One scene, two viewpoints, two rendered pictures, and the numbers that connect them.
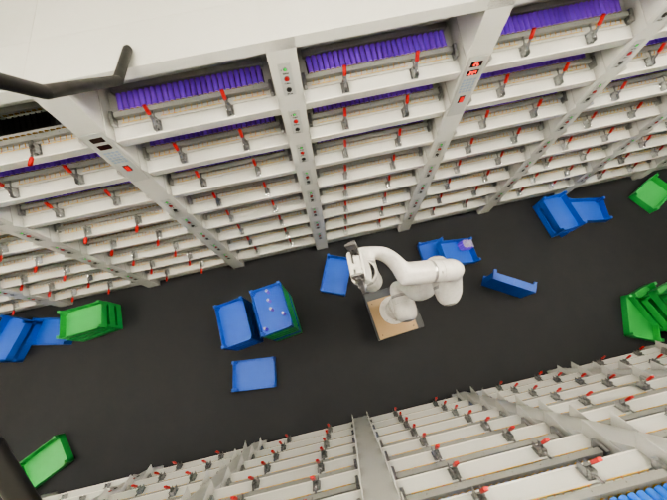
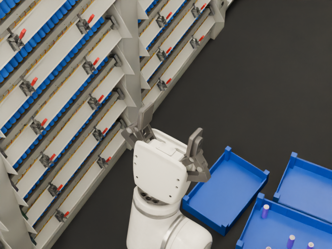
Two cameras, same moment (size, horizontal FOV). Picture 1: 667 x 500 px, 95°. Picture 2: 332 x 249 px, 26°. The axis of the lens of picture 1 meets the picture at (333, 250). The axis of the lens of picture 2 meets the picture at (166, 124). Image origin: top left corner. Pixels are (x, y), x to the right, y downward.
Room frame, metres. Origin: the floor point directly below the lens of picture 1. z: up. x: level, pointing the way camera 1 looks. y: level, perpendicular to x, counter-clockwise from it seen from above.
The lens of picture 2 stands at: (0.66, -0.57, 2.48)
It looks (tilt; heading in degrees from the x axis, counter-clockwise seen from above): 55 degrees down; 128
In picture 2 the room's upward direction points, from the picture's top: straight up
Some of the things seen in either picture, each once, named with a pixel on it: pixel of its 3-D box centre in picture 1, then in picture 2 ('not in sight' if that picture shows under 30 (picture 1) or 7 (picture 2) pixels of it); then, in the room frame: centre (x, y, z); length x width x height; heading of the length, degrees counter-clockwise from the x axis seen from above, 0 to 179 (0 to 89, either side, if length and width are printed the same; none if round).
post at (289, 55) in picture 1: (307, 179); not in sight; (1.01, 0.10, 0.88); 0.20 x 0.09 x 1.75; 6
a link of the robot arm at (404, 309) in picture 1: (402, 307); not in sight; (0.27, -0.36, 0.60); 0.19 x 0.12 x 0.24; 4
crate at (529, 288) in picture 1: (507, 284); not in sight; (0.43, -1.26, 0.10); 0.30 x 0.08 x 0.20; 64
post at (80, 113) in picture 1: (186, 204); not in sight; (0.93, 0.80, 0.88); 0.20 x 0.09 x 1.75; 6
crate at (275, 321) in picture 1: (271, 309); (291, 241); (0.38, 0.44, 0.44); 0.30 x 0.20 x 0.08; 13
